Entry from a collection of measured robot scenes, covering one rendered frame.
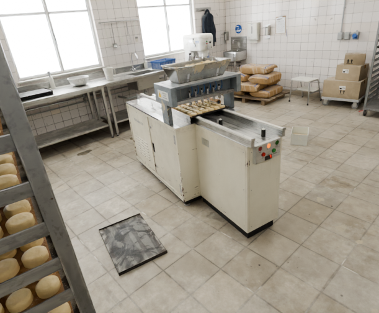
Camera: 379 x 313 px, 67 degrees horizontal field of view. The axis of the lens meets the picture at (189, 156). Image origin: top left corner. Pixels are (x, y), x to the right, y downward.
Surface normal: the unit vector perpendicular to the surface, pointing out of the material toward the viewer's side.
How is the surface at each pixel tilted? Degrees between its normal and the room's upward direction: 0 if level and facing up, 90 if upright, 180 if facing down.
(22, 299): 0
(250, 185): 90
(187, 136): 90
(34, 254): 0
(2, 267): 0
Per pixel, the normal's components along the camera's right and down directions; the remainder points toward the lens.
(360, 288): -0.09, -0.90
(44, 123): 0.67, 0.26
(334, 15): -0.74, 0.35
